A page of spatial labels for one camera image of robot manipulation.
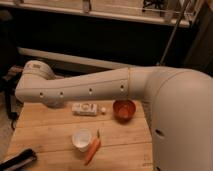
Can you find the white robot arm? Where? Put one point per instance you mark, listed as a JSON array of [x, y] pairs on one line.
[[178, 104]]

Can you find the black office chair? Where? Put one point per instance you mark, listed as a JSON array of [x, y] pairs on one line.
[[9, 57]]

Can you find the orange carrot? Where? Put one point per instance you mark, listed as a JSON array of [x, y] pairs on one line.
[[93, 149]]

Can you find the metal tripod pole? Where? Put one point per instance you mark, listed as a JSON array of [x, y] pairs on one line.
[[161, 62]]

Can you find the white small box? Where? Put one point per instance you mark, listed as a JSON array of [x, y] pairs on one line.
[[84, 109]]

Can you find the red bowl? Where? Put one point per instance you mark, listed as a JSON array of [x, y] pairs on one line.
[[124, 110]]

